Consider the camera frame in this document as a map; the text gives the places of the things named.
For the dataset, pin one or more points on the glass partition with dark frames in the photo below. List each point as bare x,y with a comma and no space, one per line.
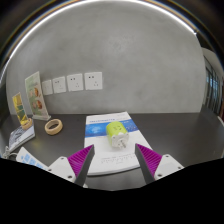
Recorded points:
213,86

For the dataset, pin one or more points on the large green acrylic sign stand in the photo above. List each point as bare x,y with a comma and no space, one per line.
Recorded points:
36,96

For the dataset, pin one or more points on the small orange sign stand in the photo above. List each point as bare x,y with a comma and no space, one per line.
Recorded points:
20,108

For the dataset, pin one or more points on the ceiling light strip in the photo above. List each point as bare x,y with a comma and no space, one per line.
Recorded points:
40,21

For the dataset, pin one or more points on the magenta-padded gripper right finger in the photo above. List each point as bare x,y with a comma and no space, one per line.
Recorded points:
151,161

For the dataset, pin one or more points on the beige tape roll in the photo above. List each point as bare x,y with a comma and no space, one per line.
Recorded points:
47,128

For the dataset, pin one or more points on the white and blue booklet stack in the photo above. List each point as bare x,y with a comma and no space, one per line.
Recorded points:
100,136

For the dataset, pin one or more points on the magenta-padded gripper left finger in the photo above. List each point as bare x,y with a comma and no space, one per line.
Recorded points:
79,161

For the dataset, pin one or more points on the grey printed magazine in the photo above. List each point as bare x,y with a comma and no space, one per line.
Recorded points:
20,136

